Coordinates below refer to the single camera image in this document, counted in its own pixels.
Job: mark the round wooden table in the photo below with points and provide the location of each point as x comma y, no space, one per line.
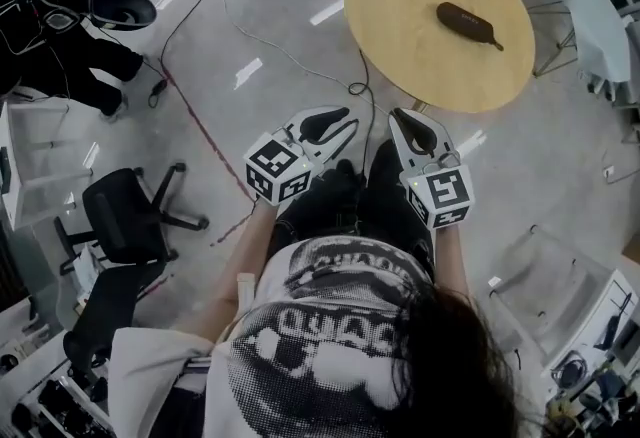
400,26

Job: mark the white desk with black items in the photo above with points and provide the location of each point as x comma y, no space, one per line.
45,396

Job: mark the clear plastic chair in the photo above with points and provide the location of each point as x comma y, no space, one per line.
560,291

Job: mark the black round basin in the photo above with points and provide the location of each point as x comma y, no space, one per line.
122,8

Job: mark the white side table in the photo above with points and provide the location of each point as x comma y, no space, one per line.
35,166

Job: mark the black glasses case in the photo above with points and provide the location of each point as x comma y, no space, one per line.
465,23

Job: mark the pale blue chair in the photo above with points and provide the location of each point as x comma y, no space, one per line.
597,26

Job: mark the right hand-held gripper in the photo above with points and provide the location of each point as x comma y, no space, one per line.
443,195

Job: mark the person's printed white shirt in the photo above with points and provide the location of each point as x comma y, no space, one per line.
320,351

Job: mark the person's left forearm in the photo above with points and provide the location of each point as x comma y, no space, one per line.
239,262

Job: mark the person's right forearm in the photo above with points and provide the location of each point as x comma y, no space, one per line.
450,260

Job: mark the person's black trousers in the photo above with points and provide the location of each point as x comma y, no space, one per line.
350,206

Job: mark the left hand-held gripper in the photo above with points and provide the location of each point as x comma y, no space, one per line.
274,170

